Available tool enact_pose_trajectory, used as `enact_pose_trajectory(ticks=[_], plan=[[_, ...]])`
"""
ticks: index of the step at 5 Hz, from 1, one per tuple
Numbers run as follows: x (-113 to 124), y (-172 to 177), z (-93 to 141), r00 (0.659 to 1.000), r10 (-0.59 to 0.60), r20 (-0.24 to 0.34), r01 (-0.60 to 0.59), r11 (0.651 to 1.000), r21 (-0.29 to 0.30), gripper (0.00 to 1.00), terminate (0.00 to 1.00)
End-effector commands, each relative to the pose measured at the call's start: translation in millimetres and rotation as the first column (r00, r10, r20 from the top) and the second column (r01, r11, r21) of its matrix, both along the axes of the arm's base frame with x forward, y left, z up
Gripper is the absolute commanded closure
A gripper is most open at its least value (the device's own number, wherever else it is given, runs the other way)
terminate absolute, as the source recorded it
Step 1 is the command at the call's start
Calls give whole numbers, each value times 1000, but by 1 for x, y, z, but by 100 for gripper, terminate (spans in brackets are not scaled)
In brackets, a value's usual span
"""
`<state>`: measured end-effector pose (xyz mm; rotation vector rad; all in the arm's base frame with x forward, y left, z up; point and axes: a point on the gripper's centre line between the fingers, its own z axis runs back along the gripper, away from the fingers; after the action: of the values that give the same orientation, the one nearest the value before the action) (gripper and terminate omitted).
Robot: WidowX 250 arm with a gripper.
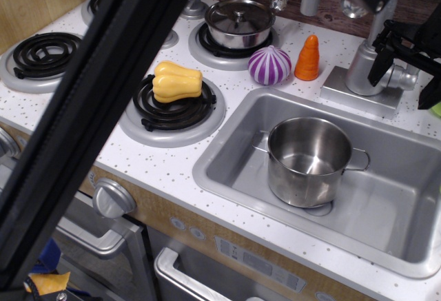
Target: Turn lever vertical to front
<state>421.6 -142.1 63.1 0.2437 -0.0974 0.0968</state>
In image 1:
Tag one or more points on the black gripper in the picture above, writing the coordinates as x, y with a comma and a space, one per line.
417, 45

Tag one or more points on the silver faucet lever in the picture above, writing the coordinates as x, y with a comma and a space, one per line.
400, 77

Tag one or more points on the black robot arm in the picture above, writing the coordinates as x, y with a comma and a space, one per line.
79, 125

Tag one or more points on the green toy object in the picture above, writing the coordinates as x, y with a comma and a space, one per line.
436, 110

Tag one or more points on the silver toy faucet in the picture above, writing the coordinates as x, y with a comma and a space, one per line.
351, 87

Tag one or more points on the clear crystal right knob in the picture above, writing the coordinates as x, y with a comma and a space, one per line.
351, 10

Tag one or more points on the orange toy carrot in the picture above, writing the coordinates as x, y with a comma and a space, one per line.
307, 67

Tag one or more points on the tall steel pot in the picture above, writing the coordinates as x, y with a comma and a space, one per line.
307, 159

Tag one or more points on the purple striped toy onion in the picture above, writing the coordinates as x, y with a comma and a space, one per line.
269, 65

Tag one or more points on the grey toy sink basin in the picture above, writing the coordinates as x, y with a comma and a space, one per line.
363, 186

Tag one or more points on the lidded steel pot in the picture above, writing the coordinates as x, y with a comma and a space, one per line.
239, 24

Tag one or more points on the back right black burner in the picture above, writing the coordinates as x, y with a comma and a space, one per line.
206, 51

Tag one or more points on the black burner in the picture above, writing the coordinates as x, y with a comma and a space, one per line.
206, 51
88, 9
37, 64
176, 124

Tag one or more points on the silver countertop knob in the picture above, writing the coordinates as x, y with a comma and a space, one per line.
194, 10

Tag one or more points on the grey control panel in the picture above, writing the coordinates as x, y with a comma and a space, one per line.
260, 265

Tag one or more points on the yellow toy squash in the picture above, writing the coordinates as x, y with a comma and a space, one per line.
173, 82

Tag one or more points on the front right black burner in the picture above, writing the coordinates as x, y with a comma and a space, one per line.
176, 124

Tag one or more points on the silver stove knob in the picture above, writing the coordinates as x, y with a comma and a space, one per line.
111, 200

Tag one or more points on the back left black burner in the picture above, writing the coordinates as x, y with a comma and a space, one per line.
88, 9

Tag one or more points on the front left black burner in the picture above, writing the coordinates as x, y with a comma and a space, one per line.
37, 64

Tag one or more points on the silver left edge knob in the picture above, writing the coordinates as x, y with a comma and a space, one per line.
9, 146

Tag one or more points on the yellow cloth piece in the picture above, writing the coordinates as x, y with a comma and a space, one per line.
46, 283

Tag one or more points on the silver dishwasher handle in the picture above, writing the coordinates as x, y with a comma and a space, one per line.
164, 266

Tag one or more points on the silver oven door handle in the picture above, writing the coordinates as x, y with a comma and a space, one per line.
104, 245

